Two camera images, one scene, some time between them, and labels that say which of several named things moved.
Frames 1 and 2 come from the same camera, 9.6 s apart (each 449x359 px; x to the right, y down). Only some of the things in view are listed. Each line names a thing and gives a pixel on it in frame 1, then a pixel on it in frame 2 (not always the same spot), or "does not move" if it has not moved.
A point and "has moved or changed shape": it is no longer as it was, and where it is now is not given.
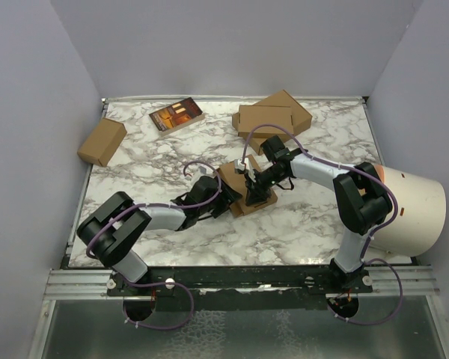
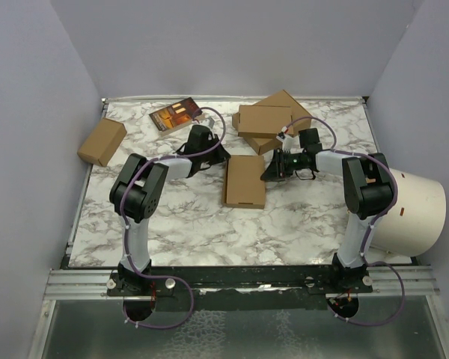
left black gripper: [227, 197] to [221, 155]
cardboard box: [235, 173] has moved or changed shape
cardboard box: [251, 117] does not move
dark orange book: [176, 116] does not move
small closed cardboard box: [103, 143] does not move
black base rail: [242, 287] does not move
